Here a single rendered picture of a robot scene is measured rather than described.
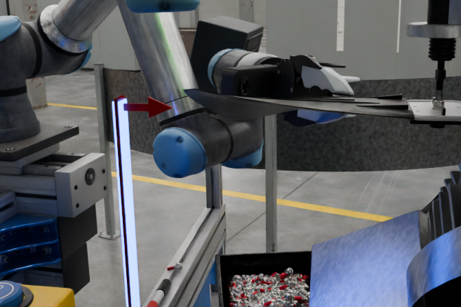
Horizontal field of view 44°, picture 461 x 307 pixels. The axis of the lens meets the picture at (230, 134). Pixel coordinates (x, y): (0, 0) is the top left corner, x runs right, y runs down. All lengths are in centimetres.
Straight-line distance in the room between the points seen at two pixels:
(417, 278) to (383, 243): 14
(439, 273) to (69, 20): 89
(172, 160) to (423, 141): 189
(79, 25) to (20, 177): 31
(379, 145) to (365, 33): 436
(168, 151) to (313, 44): 626
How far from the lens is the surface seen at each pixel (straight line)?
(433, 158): 266
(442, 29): 59
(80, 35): 120
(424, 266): 49
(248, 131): 93
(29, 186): 115
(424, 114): 60
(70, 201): 111
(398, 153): 258
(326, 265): 68
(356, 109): 57
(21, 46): 119
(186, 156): 81
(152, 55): 85
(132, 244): 72
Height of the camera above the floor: 130
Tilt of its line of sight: 14 degrees down
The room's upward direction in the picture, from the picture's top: 1 degrees counter-clockwise
